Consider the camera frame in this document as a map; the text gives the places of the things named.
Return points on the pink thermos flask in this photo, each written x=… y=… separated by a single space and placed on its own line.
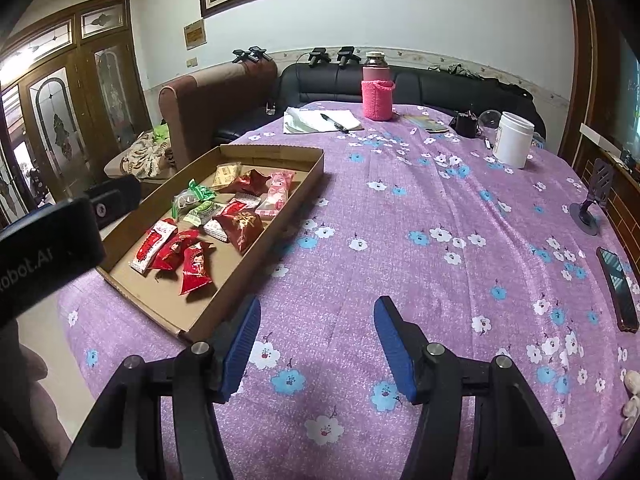
x=376 y=67

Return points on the grey phone stand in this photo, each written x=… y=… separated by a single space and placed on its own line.
x=592 y=195

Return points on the television screen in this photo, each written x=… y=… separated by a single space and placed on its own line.
x=631 y=95

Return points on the dark red pointed packet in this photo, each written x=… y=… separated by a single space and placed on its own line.
x=250 y=183

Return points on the beige lumpy object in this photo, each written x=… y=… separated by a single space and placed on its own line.
x=631 y=402

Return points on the purple floral tablecloth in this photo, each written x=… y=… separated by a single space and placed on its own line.
x=400 y=240

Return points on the brown gold-print packet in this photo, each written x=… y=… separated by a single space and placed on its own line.
x=241 y=227

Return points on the clear packet green label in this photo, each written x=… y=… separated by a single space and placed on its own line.
x=184 y=206

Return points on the small key fob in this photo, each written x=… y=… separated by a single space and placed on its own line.
x=487 y=143

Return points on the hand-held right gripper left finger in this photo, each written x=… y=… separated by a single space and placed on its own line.
x=240 y=352

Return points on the thin booklet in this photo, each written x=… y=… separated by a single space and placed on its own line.
x=425 y=124

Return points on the long white red packet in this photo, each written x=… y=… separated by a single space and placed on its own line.
x=152 y=246

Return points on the pink knitted sleeve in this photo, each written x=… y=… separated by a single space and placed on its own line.
x=378 y=101

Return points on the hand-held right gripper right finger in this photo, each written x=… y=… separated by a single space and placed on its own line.
x=395 y=352

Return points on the white paper sheet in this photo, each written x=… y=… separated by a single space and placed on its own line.
x=345 y=119

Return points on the person's left forearm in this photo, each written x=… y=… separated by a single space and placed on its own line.
x=35 y=385

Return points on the white green crinkled packet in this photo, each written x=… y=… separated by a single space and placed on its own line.
x=214 y=229

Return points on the wooden pillar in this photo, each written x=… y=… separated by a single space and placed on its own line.
x=580 y=60

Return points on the long red cartoon packet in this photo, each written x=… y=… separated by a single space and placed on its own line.
x=175 y=250
x=196 y=267

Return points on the black smartphone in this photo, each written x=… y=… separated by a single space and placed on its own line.
x=617 y=290

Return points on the pink checked snack packet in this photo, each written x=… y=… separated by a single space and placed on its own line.
x=275 y=194

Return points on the patterned cloth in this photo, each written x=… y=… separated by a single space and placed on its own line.
x=145 y=156

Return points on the clear glass bowl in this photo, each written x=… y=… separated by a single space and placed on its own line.
x=489 y=119

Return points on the dark clothes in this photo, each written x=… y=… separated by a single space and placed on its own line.
x=480 y=80

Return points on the brown armchair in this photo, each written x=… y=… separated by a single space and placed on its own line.
x=215 y=105

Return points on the wooden sideboard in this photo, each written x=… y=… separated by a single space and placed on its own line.
x=620 y=195

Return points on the black clip device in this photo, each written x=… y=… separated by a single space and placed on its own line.
x=348 y=56
x=259 y=53
x=318 y=56
x=242 y=56

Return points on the white crumpled tissue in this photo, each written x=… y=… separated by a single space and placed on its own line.
x=299 y=122

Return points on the small framed certificate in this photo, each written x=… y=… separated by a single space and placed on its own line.
x=195 y=34

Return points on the yellow biscuit packet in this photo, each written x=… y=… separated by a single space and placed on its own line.
x=225 y=175

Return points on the black marker pen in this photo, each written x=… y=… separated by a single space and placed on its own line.
x=334 y=122

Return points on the green plastic item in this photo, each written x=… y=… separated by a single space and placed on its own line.
x=161 y=132

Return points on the wooden glass-door cabinet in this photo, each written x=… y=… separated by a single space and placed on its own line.
x=65 y=110

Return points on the green candy packet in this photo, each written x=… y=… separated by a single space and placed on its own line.
x=204 y=213
x=200 y=190

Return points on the flat white box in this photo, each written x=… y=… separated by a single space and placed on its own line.
x=598 y=135

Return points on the white plastic jar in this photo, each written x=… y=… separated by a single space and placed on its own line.
x=512 y=142

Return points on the shallow cardboard box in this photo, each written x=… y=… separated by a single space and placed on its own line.
x=150 y=300

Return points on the black leather sofa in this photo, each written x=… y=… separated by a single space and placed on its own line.
x=425 y=87

